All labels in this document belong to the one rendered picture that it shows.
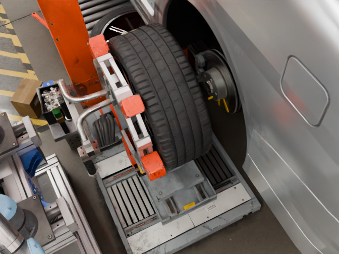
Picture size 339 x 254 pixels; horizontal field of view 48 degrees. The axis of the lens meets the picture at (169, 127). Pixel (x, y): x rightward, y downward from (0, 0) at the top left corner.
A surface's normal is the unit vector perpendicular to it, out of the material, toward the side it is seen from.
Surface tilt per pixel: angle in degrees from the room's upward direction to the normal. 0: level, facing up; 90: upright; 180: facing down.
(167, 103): 42
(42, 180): 0
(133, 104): 35
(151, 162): 0
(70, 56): 90
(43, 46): 0
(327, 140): 90
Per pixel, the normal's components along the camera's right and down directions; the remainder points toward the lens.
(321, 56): -0.89, 0.28
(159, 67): 0.07, -0.29
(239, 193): -0.07, -0.55
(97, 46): 0.26, 0.13
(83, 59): 0.44, 0.73
